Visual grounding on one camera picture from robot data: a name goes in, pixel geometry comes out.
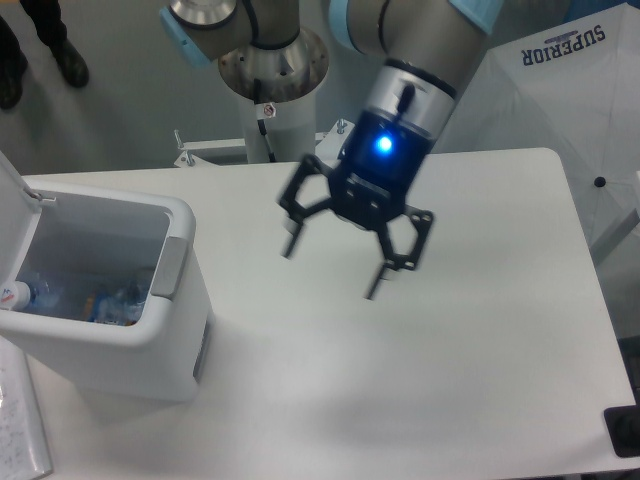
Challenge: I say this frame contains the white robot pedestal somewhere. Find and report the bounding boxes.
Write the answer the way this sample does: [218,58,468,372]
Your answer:
[218,27,329,163]

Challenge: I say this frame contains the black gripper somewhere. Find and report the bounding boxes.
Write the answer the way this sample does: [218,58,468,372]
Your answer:
[277,107,435,302]

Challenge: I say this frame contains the white pedestal base frame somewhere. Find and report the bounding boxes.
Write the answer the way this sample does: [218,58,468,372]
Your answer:
[174,118,355,168]

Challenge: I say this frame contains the white open trash can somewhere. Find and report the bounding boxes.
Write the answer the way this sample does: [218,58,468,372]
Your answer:
[1,160,212,402]

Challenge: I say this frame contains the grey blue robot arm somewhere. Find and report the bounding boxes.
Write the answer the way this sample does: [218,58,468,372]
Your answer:
[160,1,502,274]

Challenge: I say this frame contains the white umbrella with lettering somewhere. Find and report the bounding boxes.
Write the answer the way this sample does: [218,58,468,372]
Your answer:
[435,4,639,245]

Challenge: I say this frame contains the blue yellow snack packet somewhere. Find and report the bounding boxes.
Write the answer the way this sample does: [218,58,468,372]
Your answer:
[85,292,136,326]

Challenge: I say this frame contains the black device at table edge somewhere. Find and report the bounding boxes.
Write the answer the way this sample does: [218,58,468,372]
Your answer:
[604,405,639,458]

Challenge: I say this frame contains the clear plastic water bottle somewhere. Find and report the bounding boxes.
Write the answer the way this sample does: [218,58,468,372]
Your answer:
[0,277,151,321]

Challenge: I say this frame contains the person's right black shoe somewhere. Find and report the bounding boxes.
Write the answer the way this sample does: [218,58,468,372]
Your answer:
[1,53,28,110]

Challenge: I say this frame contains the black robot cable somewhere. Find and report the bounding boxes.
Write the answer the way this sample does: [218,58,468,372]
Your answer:
[252,78,278,164]

